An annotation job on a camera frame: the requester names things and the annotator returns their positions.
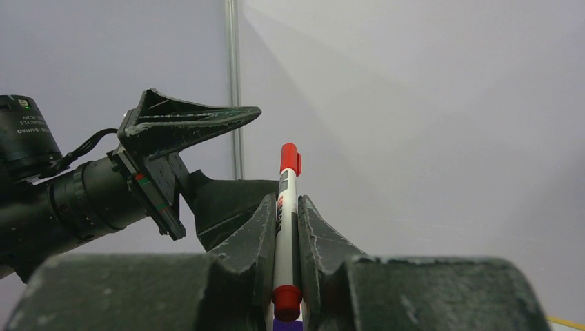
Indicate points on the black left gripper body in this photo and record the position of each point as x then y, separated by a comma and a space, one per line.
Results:
158, 183

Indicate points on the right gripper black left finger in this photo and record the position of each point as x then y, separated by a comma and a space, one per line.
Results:
227, 288

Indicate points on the yellow framed whiteboard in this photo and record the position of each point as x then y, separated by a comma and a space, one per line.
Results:
558, 324

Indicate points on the red marker cap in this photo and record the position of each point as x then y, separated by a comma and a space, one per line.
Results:
290, 158

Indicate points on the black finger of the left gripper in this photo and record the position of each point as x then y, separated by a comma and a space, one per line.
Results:
222, 206
162, 125

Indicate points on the left aluminium frame post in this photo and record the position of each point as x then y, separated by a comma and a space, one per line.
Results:
232, 38

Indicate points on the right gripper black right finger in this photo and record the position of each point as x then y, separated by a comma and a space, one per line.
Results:
347, 289

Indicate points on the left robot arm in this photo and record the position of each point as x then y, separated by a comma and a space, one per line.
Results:
52, 203

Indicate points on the purple cloth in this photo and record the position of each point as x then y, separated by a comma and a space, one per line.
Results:
296, 325

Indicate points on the red capped whiteboard marker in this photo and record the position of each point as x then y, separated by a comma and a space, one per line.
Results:
286, 280

